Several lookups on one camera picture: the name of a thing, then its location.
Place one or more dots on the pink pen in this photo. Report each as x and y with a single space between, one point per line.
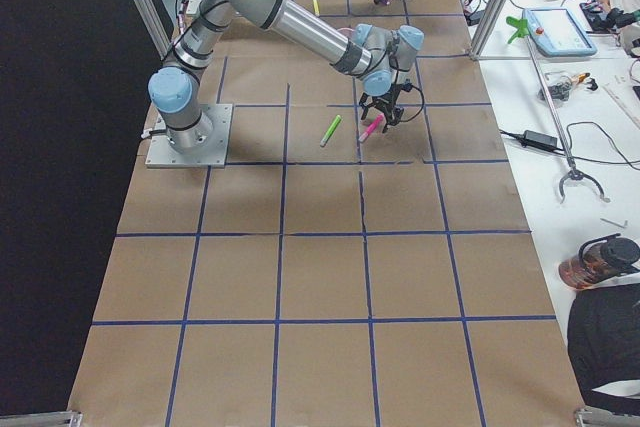
371 128

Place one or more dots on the pink mesh cup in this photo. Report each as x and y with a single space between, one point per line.
346 31

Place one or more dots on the green pen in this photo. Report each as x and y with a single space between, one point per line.
330 131

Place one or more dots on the green plastic clamp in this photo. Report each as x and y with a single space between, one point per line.
521 28

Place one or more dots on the black power adapter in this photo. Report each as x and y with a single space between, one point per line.
539 141

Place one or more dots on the teach pendant tablet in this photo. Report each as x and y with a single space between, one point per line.
557 33

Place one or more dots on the black backpack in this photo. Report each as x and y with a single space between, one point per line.
603 344

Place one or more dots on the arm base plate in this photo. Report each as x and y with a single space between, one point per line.
205 144

